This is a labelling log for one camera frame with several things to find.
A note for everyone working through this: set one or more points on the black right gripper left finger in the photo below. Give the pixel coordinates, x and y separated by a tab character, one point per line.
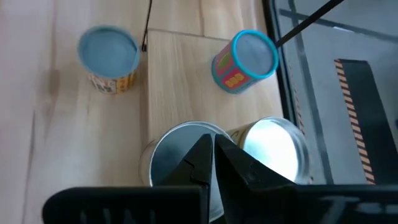
196	168

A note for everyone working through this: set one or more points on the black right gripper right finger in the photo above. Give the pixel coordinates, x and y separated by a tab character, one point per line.
248	193

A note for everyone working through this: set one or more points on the red corn can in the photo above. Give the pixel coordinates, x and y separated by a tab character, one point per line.
174	149

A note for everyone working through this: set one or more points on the green oranges can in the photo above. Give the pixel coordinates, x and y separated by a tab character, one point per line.
273	149

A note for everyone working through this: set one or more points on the spicy black beans can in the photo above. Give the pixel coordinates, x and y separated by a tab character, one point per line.
109	53

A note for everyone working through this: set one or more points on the wooden shelf board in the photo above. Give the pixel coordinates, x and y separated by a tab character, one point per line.
186	93

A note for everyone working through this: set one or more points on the pink teal-rimmed can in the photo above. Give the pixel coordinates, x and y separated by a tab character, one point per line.
253	54

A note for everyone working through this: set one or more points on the black striped-edge floor mat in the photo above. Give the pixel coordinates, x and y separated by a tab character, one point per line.
373	109

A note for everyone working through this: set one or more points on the black table edge rail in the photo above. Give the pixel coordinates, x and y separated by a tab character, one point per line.
284	93

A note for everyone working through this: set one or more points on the black metal shelf frame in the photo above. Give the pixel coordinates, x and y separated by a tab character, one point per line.
311	22

